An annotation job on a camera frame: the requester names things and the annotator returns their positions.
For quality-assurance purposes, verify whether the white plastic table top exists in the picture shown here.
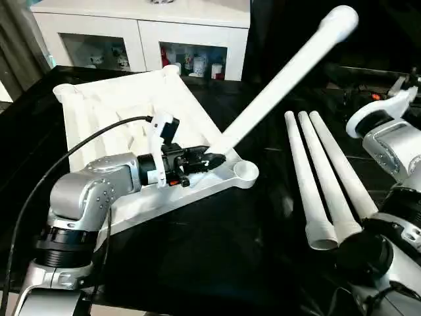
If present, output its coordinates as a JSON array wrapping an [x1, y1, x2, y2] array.
[[53, 64, 261, 239]]

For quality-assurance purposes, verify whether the white plastic table leg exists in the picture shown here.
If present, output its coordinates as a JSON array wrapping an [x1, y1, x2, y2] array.
[[284, 111, 340, 251], [208, 5, 360, 160], [309, 111, 380, 223], [297, 111, 364, 242]]

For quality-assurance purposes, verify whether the black mat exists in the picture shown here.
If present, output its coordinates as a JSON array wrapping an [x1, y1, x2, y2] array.
[[0, 65, 421, 316]]

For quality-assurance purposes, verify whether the white cabinet with glass doors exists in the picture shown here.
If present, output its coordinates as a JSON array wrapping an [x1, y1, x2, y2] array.
[[30, 0, 251, 82]]

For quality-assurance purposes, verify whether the black furniture with gold label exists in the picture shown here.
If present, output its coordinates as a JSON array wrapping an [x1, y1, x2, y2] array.
[[245, 0, 421, 90]]

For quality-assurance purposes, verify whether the grey curtain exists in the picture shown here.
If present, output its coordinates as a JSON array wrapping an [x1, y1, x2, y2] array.
[[0, 0, 59, 101]]

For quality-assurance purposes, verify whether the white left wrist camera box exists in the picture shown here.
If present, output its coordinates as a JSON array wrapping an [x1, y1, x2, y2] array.
[[145, 113, 180, 186]]

